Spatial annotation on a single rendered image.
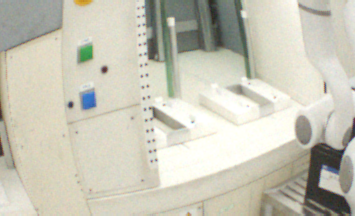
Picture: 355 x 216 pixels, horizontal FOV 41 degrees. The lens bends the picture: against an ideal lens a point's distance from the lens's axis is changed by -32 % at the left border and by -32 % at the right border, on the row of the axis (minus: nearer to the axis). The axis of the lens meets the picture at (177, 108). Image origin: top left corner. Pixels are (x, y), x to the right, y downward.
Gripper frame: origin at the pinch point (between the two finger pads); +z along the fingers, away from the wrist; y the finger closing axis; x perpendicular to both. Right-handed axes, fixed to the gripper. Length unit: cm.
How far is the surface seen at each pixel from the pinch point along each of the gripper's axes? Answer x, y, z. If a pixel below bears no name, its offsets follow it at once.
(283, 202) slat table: -29.8, -17.6, -18.3
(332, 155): -13.9, -2.8, -13.3
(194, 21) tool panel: -7, -114, 27
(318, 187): -24.8, -7.1, -13.2
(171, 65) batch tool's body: -9, -77, -9
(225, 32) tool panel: -12, -107, 36
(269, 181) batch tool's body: -28.8, -30.5, -13.2
